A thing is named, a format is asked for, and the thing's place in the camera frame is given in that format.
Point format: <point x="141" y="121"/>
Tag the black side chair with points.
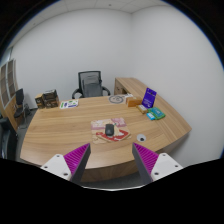
<point x="22" y="109"/>

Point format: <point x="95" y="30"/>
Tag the yellow flat box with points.
<point x="142" y="109"/>

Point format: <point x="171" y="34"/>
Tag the wooden side return desk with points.
<point x="129" y="85"/>

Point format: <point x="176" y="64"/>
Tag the dark brown cardboard box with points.
<point x="51" y="98"/>

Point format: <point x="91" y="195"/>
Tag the small tan cardboard box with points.
<point x="39" y="101"/>

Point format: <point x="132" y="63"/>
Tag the black mesh office chair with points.
<point x="90" y="85"/>

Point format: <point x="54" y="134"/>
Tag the black chair at left edge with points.
<point x="8" y="140"/>

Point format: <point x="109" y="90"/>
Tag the wooden office desk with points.
<point x="59" y="131"/>

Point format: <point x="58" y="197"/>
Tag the wooden glass-door cabinet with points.
<point x="8" y="88"/>

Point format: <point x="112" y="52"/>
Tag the desk cable grommet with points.
<point x="141" y="137"/>

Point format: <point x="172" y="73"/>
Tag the small blue packet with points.
<point x="150" y="116"/>

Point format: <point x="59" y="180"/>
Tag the orange wooden box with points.
<point x="133" y="101"/>

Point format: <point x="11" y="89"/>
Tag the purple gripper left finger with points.
<point x="70" y="166"/>

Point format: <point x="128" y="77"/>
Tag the white green leaflet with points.
<point x="69" y="104"/>

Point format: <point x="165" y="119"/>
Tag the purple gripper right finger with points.
<point x="153" y="166"/>

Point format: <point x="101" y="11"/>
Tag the black computer mouse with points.
<point x="109" y="129"/>

